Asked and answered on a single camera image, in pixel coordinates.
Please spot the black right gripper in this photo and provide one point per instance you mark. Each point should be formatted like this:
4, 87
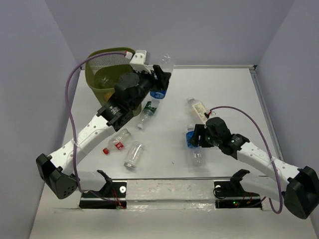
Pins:
198, 130

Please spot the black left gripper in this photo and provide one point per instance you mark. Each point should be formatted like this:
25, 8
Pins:
162, 77

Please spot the blue label crushed bottle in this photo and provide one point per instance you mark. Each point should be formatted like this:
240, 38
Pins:
162, 73

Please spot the blue label water bottle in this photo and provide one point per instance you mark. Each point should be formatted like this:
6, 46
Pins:
196, 159

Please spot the green label plastic bottle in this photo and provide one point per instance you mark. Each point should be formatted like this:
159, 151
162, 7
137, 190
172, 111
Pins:
147, 113

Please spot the wide clear plastic jar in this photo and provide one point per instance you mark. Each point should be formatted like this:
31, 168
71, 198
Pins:
104, 82

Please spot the orange juice bottle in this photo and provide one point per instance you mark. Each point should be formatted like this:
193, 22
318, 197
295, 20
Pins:
108, 95

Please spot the clear bottle metal rim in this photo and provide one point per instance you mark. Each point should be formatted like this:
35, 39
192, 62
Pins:
134, 155

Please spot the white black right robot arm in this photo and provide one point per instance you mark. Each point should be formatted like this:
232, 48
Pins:
297, 188

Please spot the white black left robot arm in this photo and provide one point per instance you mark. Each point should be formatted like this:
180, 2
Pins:
59, 169

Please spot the olive green mesh bin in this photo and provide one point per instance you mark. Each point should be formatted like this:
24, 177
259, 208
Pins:
113, 66

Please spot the white label square bottle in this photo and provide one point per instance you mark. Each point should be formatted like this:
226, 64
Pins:
196, 109

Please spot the red cap crushed bottle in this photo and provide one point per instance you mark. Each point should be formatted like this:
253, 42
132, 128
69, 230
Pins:
118, 142

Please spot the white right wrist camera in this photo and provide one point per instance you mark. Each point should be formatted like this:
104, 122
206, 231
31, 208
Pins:
209, 115

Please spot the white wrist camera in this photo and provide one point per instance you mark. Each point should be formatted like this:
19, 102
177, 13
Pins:
209, 115
139, 61

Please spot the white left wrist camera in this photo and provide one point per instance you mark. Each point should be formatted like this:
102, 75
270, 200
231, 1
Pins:
139, 61

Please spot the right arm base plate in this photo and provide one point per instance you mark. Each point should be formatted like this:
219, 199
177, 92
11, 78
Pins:
230, 195

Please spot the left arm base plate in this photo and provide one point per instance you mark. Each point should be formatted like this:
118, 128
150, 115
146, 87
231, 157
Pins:
114, 199

